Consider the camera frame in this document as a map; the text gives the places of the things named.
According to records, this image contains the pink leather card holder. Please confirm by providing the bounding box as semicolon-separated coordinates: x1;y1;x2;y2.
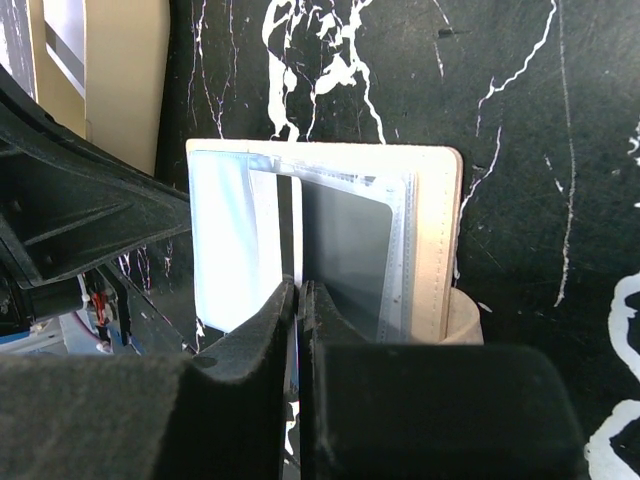
186;139;482;344

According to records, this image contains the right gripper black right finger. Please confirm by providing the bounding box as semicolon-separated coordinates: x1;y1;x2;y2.
298;282;588;479

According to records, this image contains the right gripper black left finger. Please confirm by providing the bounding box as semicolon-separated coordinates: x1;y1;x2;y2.
1;282;295;479

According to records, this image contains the white card stack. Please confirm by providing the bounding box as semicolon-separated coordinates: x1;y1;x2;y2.
43;0;85;98

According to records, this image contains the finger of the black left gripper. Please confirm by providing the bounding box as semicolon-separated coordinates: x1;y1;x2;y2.
1;71;191;289

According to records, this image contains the beige card box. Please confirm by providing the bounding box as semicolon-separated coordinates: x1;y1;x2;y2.
27;1;170;174

